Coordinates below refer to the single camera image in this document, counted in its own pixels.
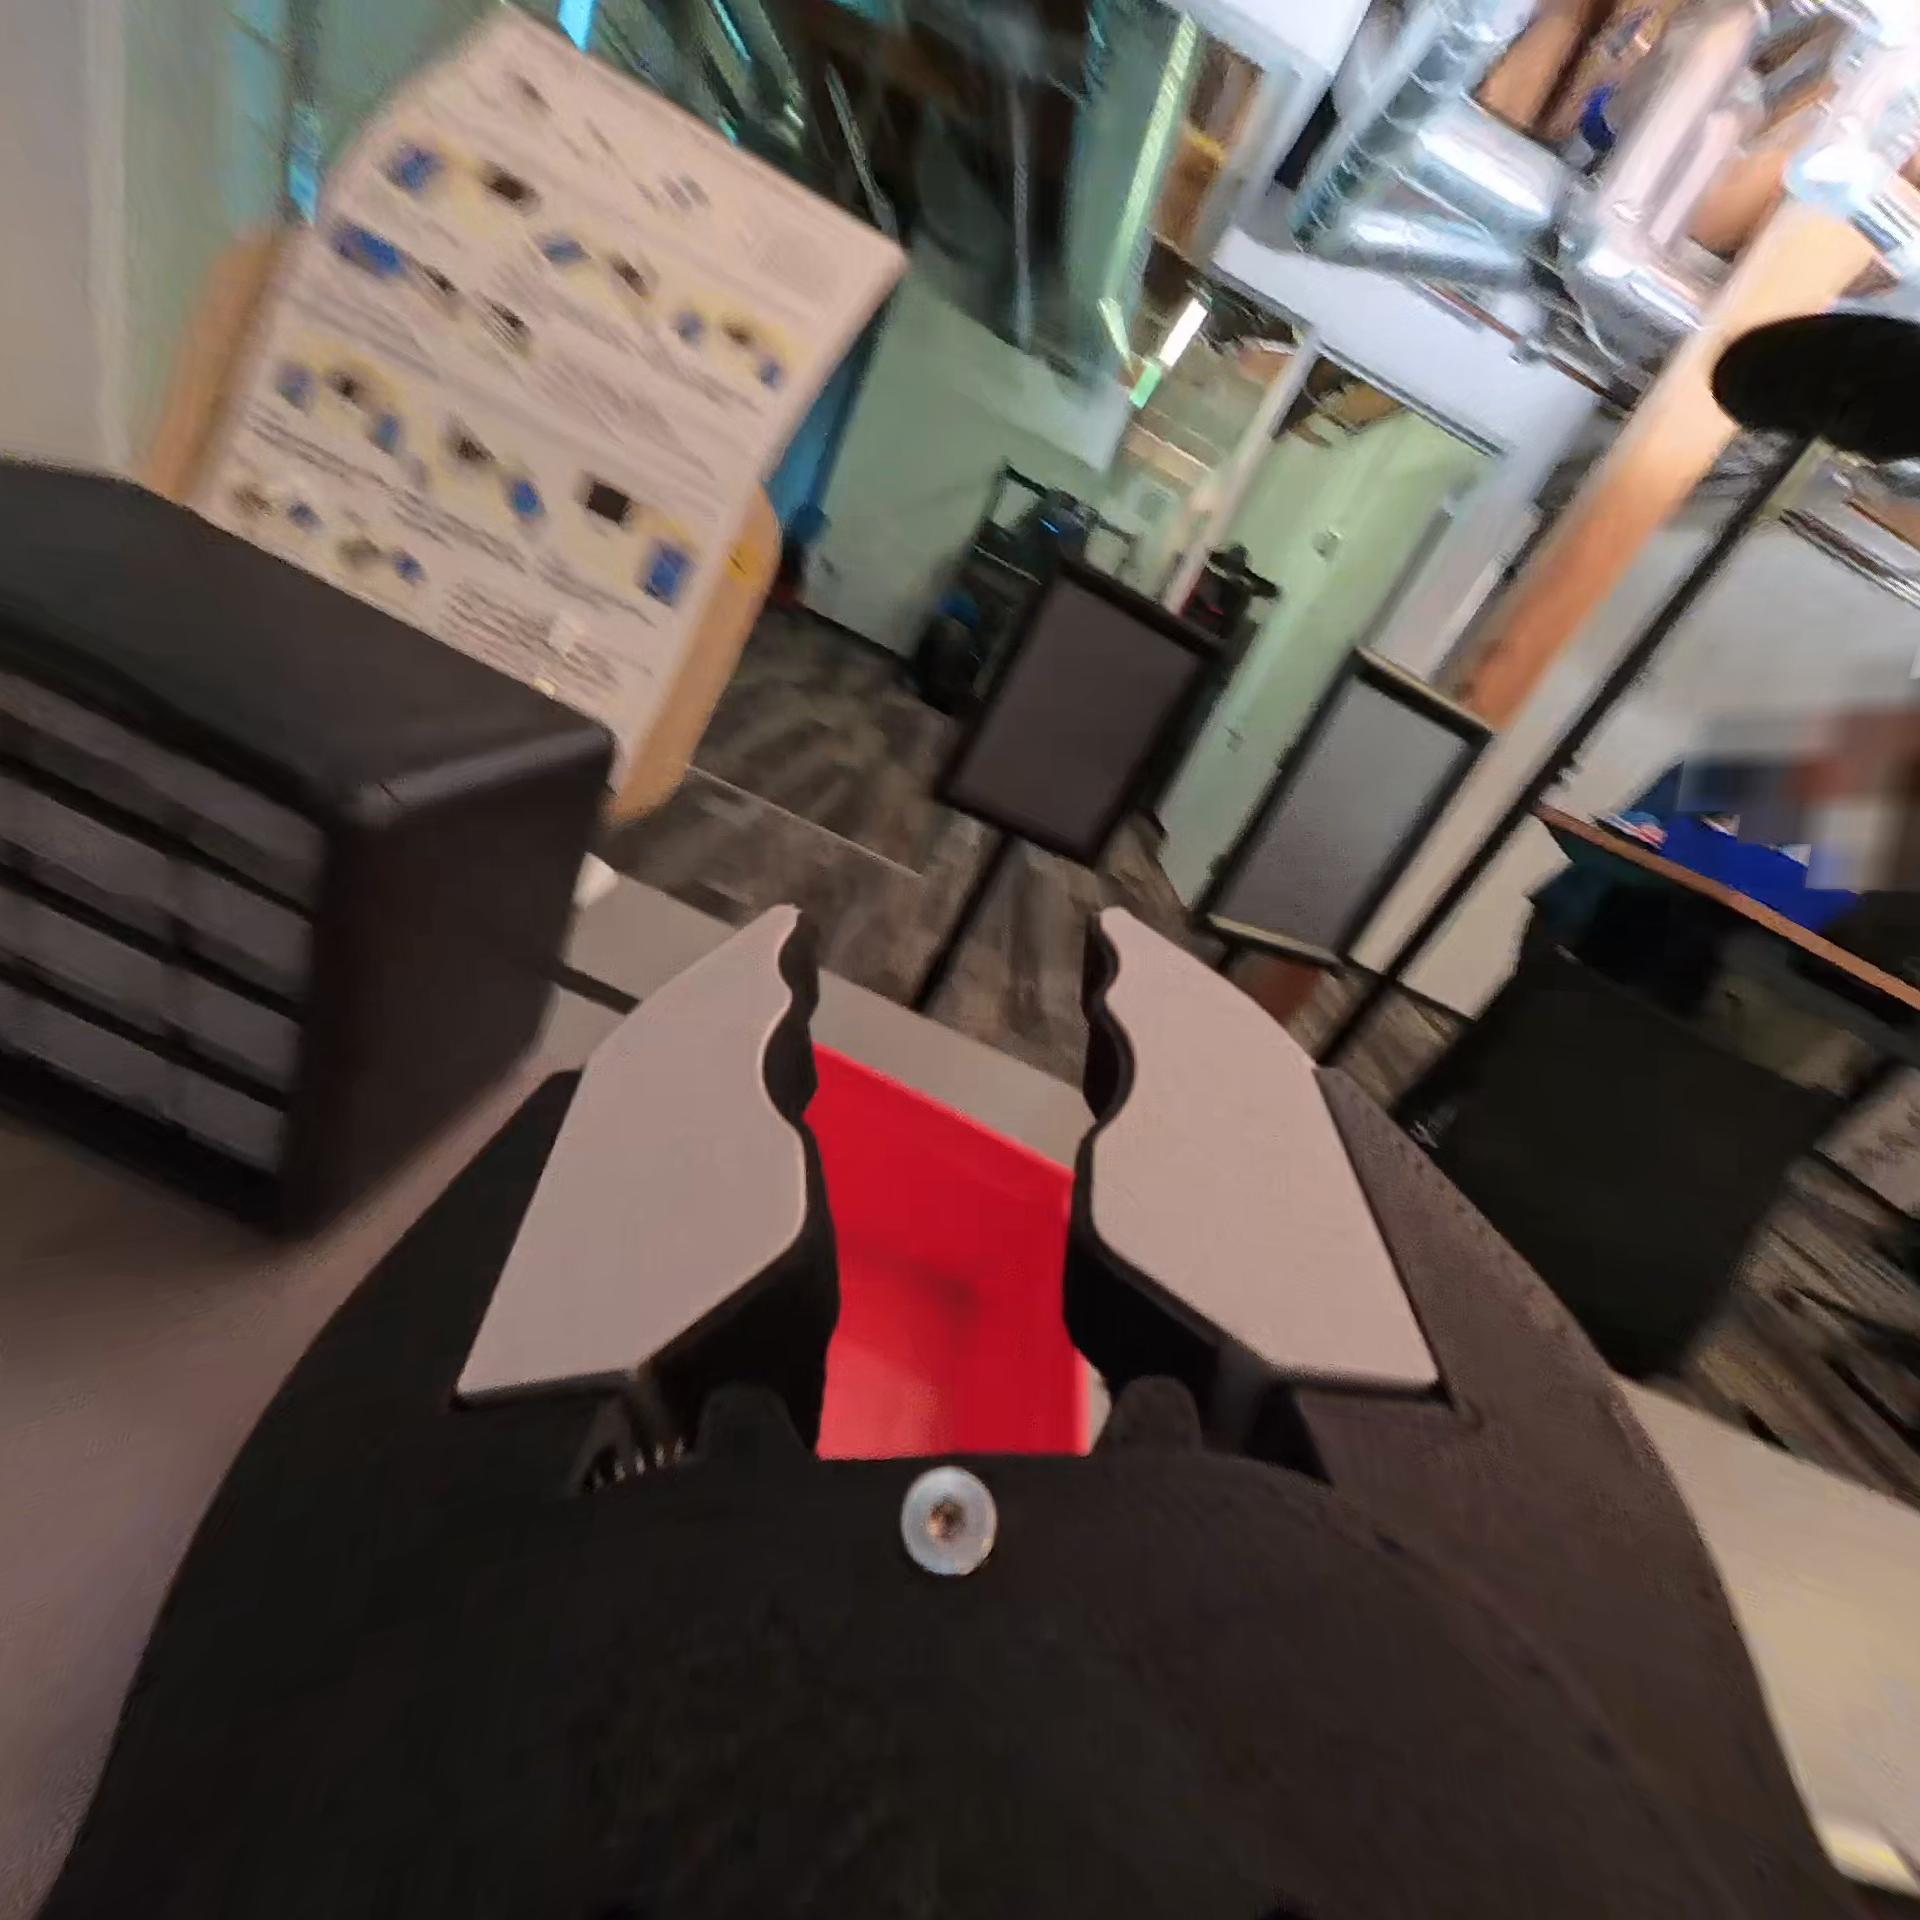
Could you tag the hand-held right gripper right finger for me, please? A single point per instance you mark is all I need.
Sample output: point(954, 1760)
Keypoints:
point(1244, 1201)

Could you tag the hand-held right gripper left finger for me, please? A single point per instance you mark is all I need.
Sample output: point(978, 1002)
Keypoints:
point(659, 1201)

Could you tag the red plastic bin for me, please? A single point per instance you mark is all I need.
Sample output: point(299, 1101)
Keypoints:
point(944, 1263)

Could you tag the black drawer cabinet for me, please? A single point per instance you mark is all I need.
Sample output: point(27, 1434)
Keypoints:
point(273, 811)

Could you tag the dark panel on stand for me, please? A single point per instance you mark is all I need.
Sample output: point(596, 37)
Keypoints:
point(1083, 707)
point(1336, 811)

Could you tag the wooden office desk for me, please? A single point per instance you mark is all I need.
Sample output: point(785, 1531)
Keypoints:
point(1726, 904)

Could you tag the blue box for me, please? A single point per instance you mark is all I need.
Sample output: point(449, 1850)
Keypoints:
point(1740, 828)

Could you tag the dark storage shelf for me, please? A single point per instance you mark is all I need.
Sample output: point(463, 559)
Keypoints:
point(1052, 539)

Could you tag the printed instruction sheet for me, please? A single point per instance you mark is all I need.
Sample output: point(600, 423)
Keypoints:
point(538, 360)

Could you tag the black round ribbed disc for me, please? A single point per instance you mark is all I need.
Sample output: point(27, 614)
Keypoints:
point(1817, 377)

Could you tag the wooden post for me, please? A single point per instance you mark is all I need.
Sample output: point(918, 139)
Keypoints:
point(1638, 497)

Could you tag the glass partition wall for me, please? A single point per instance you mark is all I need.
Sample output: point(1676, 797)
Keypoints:
point(960, 331)

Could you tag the round metal duct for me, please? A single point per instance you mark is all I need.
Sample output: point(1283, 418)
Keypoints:
point(1471, 164)

